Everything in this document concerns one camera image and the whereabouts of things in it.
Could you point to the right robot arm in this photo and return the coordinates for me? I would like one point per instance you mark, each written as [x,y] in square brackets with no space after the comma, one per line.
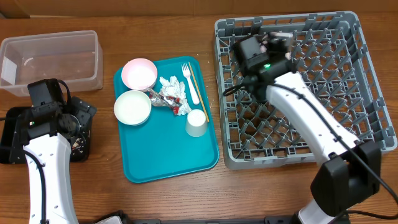
[349,169]

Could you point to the white bowl with few peanuts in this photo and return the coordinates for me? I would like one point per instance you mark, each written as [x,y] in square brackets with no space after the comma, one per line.
[139,74]

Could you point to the clear plastic bin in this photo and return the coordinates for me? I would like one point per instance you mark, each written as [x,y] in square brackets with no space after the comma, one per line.
[74,57]

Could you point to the white paper cup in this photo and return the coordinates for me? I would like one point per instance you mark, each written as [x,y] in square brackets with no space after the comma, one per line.
[196,125]

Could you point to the wooden chopstick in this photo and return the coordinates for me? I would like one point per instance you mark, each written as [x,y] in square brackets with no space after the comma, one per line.
[199,94]

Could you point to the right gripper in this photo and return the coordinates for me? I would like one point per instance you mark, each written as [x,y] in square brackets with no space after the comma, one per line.
[293,60]

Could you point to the white plastic fork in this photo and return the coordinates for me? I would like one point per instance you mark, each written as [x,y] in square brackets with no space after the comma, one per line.
[187,74]

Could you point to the teal serving tray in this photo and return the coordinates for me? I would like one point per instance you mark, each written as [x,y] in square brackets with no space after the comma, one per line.
[161,148]

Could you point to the silver red snack wrapper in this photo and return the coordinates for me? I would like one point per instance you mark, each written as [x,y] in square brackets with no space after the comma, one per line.
[157,99]

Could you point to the black plastic tray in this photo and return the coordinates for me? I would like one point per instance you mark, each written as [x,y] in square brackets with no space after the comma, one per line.
[6,137]

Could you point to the white round plate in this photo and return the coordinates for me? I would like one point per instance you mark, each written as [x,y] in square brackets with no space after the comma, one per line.
[277,43]

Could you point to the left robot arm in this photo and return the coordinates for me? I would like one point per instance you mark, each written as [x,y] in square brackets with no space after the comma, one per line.
[52,136]

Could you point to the grey dishwasher rack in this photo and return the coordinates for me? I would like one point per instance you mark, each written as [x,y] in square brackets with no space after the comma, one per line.
[330,52]

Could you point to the white bowl with rice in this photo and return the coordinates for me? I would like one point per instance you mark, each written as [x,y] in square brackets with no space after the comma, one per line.
[132,108]

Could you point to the white tissue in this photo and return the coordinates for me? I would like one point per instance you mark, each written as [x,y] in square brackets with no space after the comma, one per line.
[176,89]

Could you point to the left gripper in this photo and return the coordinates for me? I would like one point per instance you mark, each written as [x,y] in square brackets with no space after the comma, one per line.
[82,110]

